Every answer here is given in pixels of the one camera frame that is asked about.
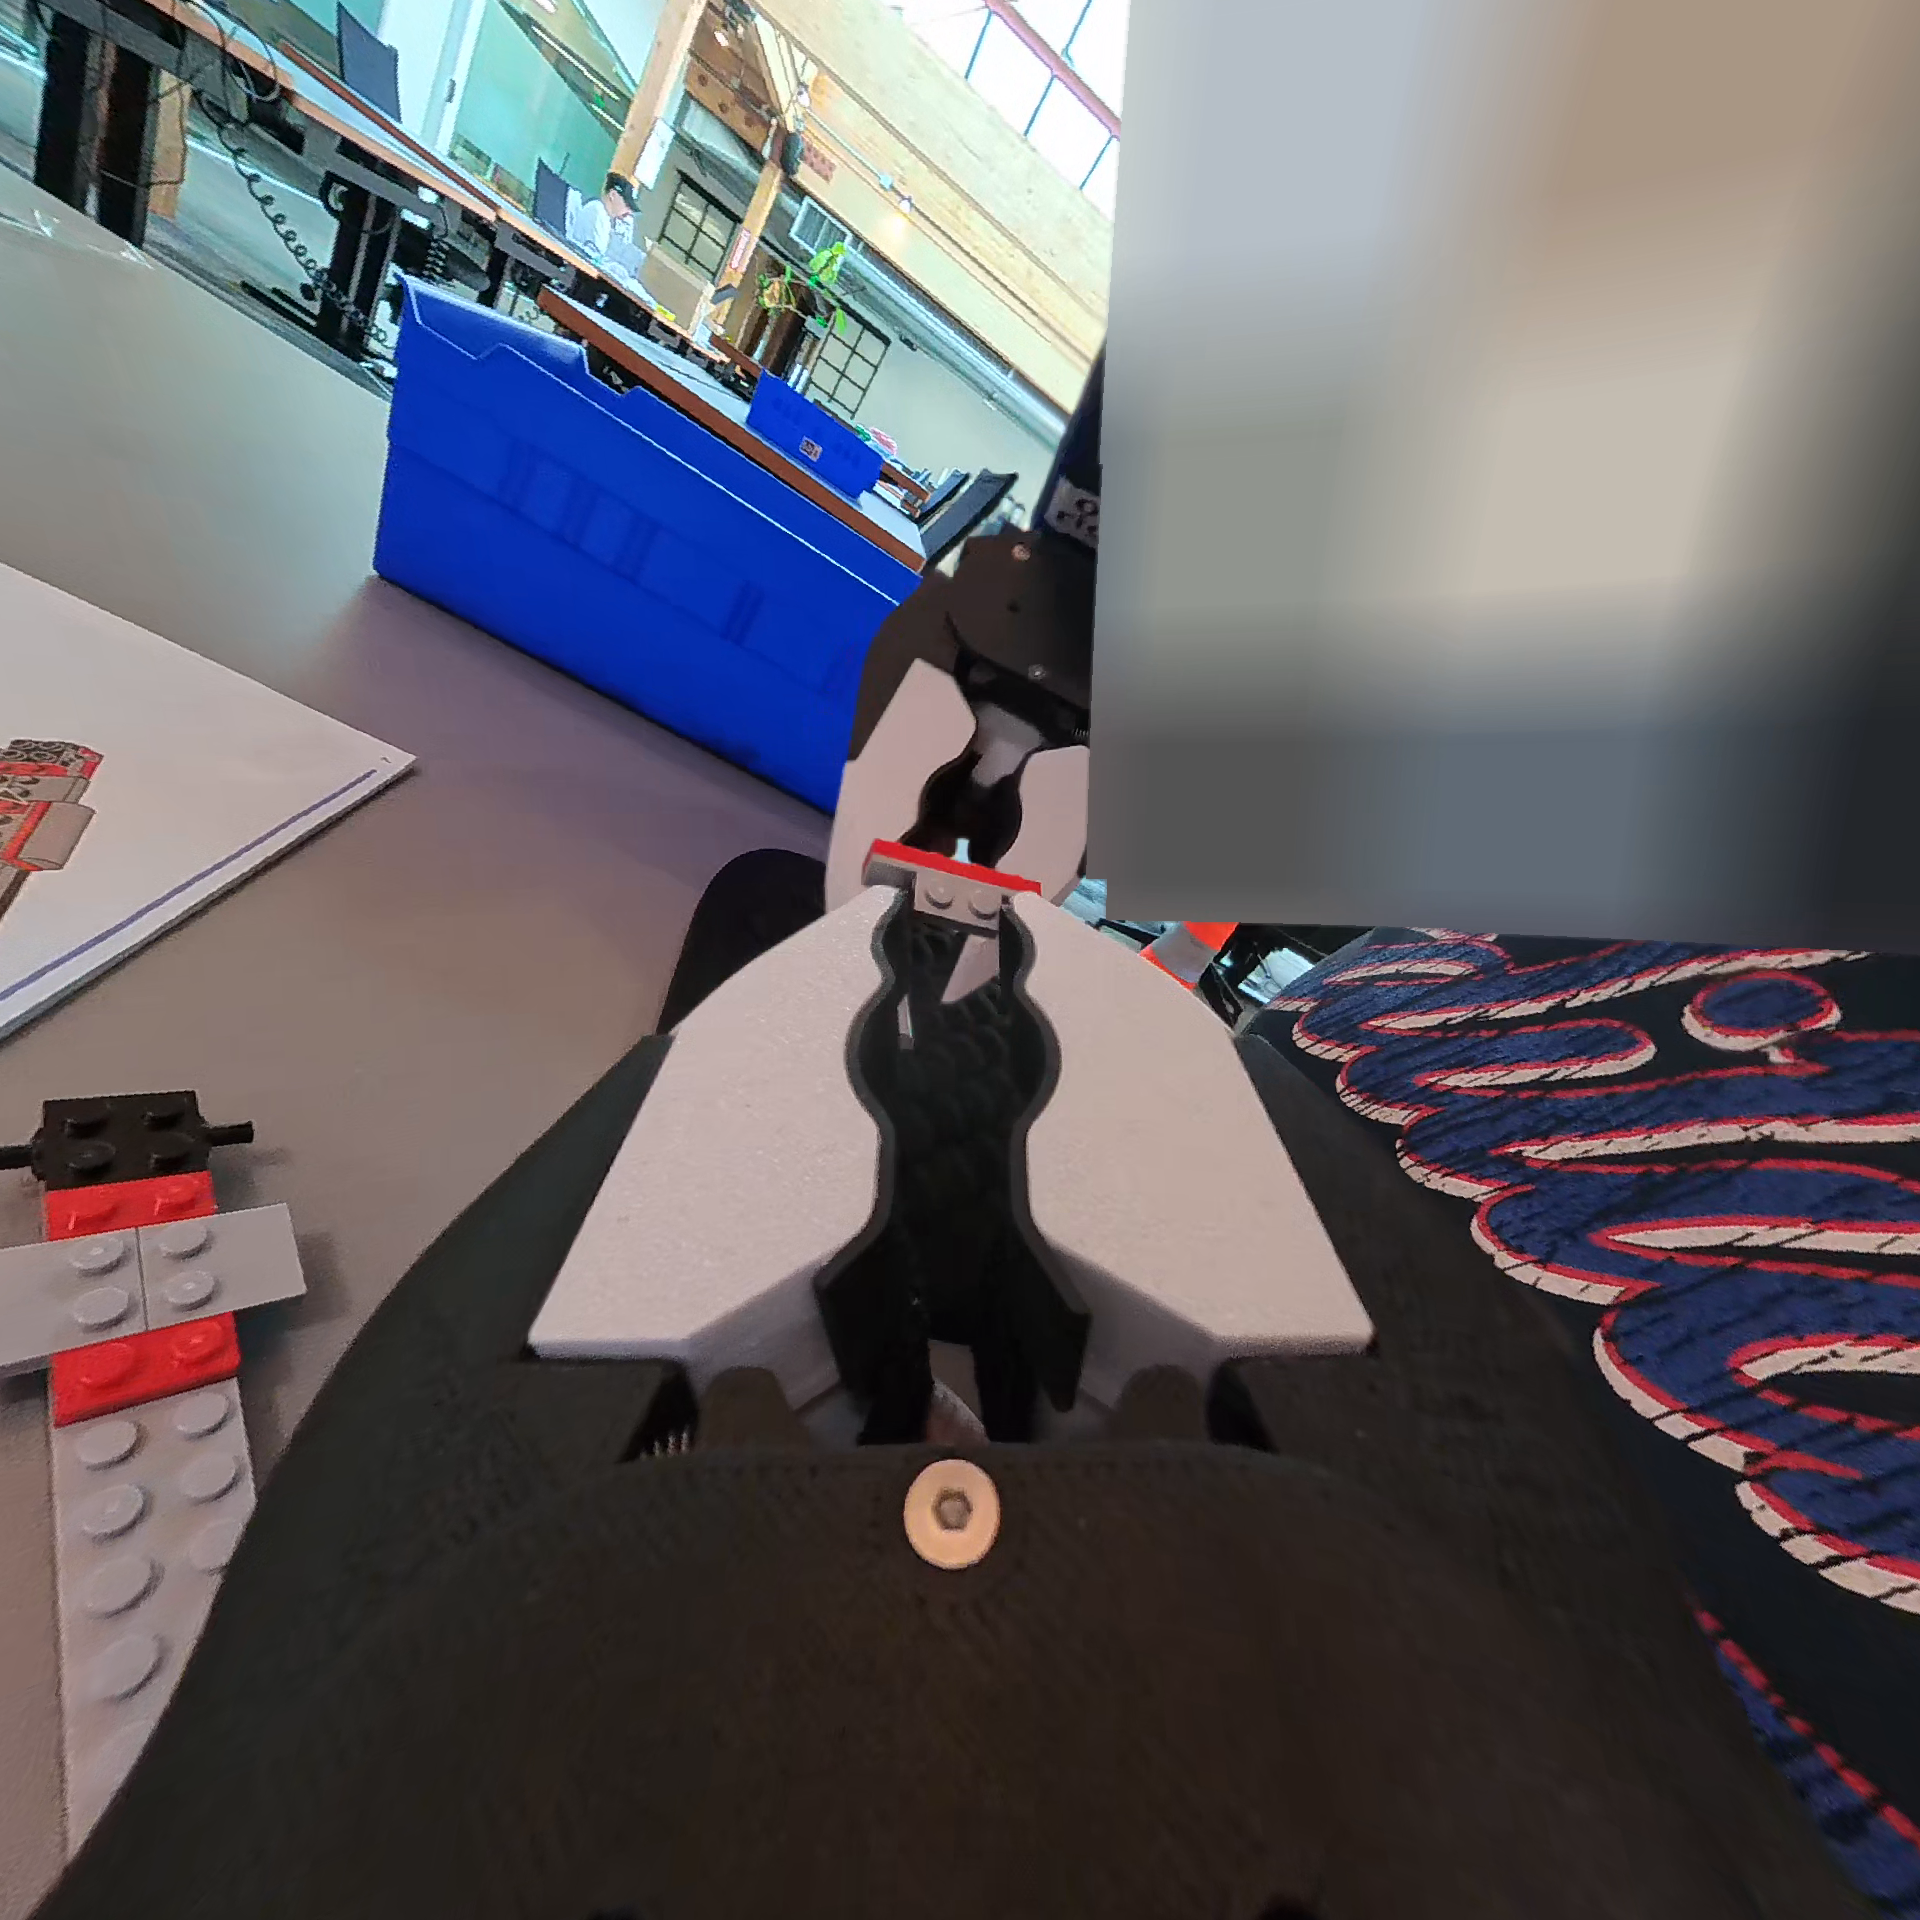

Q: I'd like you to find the black textured mat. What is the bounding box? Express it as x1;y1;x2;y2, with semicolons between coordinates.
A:
655;847;1051;1352

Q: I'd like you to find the potted plant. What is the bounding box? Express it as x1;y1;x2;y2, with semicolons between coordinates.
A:
756;240;851;340

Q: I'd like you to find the blue plastic bin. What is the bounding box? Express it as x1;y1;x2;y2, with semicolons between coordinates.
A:
372;271;924;815

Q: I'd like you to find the open instruction booklet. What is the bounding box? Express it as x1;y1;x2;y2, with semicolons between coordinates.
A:
0;561;419;1038

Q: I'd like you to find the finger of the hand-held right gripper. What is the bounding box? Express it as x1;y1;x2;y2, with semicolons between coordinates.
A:
942;743;1093;1009
828;668;981;917

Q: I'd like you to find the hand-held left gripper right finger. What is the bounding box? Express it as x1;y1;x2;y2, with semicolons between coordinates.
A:
978;884;1379;1441

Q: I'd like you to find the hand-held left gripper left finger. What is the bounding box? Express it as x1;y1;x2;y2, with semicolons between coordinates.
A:
525;884;940;1441

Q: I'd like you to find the wooden top office desk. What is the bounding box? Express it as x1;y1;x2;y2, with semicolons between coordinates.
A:
0;0;600;360
536;285;940;529

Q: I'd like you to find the small red grey lego assembly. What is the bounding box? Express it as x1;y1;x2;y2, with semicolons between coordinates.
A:
861;836;1047;935

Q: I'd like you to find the long grey lego chassis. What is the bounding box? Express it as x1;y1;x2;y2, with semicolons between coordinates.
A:
0;1092;306;1863

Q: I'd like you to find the person's printed black shirt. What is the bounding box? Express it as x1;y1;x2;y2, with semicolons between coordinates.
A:
1252;921;1920;1920

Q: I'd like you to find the small blue bin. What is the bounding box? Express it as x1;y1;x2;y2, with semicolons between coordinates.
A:
747;368;885;501

